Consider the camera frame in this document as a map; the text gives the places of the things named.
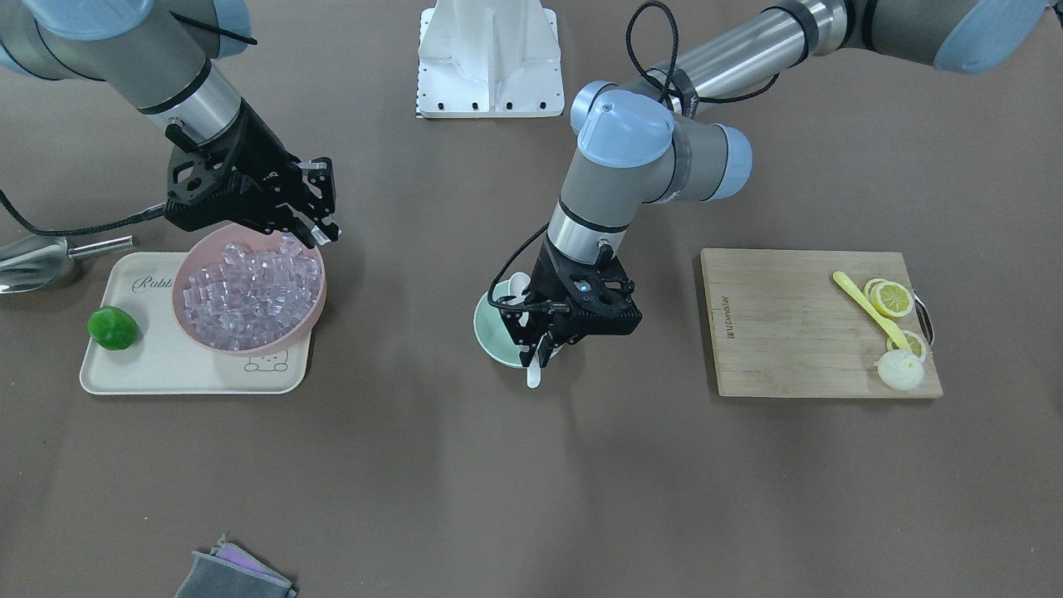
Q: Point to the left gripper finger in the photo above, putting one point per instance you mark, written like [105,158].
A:
[526,338]
[549,343]

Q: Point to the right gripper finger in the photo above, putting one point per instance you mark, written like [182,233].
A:
[313,230]
[319,175]

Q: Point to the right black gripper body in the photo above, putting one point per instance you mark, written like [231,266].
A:
[267,163]

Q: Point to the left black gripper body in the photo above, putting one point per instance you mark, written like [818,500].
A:
[550,284]

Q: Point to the white ceramic spoon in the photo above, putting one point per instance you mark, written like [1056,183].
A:
[518,283]

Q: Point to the metal ice scoop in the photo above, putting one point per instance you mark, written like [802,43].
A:
[49,262]

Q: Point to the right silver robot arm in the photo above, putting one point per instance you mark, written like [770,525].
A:
[160,56]

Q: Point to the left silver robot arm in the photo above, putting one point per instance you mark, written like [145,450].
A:
[639,143]

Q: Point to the mint green bowl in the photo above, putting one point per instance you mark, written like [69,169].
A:
[490,330]

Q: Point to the pink bowl of ice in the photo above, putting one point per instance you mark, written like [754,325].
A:
[242,293]

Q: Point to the beige serving tray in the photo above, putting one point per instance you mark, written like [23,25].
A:
[164,361]

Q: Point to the bamboo cutting board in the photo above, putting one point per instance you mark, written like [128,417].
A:
[781,328]

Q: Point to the green lime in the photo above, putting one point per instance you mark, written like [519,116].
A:
[112,328]

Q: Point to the lemon slice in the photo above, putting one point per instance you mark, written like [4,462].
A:
[889,298]
[916,345]

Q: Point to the white onion half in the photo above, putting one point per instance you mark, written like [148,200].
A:
[900,370]

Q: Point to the grey folded cloth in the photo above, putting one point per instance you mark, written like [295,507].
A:
[229,570]

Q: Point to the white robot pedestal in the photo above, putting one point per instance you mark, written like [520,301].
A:
[489,59]

